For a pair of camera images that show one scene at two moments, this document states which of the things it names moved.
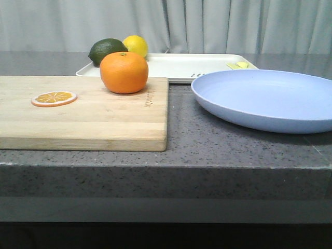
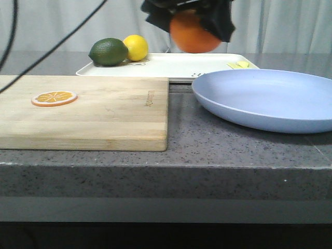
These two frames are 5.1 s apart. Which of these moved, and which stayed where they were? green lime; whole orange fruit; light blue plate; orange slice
Moved: whole orange fruit
Stayed: orange slice; green lime; light blue plate
